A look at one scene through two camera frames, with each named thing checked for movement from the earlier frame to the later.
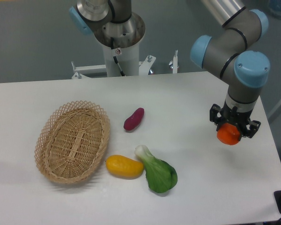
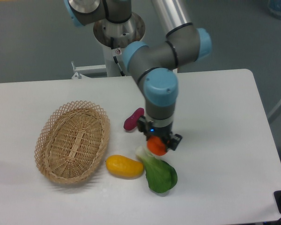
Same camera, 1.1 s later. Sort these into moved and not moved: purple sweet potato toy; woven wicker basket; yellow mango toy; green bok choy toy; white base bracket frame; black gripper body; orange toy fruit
Moved: black gripper body; orange toy fruit
Not moved: green bok choy toy; yellow mango toy; purple sweet potato toy; woven wicker basket; white base bracket frame
